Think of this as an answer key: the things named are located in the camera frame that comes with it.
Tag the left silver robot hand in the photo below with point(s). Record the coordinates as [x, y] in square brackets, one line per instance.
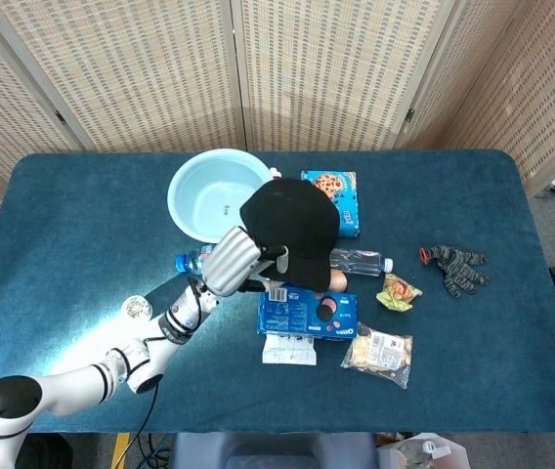
[228, 264]

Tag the black baseball cap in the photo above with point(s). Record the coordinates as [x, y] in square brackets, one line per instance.
[292, 225]

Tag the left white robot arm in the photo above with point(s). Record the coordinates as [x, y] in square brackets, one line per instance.
[62, 388]

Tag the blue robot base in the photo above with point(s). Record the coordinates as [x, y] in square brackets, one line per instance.
[272, 452]

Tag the blue Oreo package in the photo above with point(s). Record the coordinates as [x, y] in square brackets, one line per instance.
[302, 317]

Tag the blue chocolate chip cookie box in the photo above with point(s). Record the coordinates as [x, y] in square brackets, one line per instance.
[343, 195]

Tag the blue label drink bottle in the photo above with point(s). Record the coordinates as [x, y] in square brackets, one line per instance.
[192, 261]

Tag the light blue plastic basin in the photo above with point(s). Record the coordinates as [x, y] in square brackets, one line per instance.
[209, 195]

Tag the small round lid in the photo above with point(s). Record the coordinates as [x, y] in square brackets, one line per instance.
[136, 308]

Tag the small red white object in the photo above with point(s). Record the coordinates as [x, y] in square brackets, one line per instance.
[275, 171]

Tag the white snack packet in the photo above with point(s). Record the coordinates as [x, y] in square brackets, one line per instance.
[287, 351]

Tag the round tan onion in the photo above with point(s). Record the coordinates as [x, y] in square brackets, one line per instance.
[339, 281]

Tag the clear water bottle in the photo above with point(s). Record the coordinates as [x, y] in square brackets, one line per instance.
[358, 261]

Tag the grey knit glove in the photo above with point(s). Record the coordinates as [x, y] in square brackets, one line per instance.
[456, 268]

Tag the green snack bag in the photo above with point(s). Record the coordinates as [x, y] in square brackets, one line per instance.
[397, 293]

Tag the clear bread package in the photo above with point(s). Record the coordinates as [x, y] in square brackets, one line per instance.
[380, 354]

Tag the clear plastic bag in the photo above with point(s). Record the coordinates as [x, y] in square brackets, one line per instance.
[419, 452]

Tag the woven folding screen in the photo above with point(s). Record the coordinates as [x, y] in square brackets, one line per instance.
[136, 73]

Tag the black screen hinge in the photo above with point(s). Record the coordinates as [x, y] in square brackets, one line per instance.
[409, 115]
[60, 117]

